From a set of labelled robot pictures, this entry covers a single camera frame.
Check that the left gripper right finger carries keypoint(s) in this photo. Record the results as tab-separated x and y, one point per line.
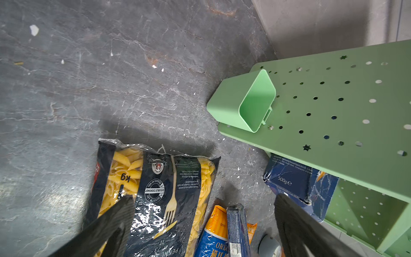
299	232

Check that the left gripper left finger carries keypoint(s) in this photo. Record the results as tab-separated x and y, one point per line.
112	229

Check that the blue Barilla rigatoni box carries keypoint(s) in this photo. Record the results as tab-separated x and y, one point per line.
309	188

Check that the small blue pasta box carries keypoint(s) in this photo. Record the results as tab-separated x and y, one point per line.
237	231

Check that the black penne pasta bag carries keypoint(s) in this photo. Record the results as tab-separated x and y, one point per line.
170	192

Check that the blue orecchiette pasta bag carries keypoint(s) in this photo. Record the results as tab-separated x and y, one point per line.
214	239

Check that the green two-tier shelf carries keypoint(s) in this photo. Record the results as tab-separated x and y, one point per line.
348	113

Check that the small grey clock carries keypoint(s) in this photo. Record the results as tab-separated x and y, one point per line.
269	247

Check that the small green cup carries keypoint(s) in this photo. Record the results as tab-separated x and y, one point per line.
243	101

